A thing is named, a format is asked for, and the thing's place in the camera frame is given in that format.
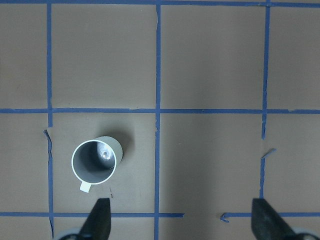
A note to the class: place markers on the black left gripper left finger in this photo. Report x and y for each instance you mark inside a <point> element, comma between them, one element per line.
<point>98,223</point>

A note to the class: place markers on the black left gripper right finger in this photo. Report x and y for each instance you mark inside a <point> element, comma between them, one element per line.
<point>267,224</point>

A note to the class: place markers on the grey plastic cup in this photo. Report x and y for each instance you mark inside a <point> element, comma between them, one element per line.
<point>95,161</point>

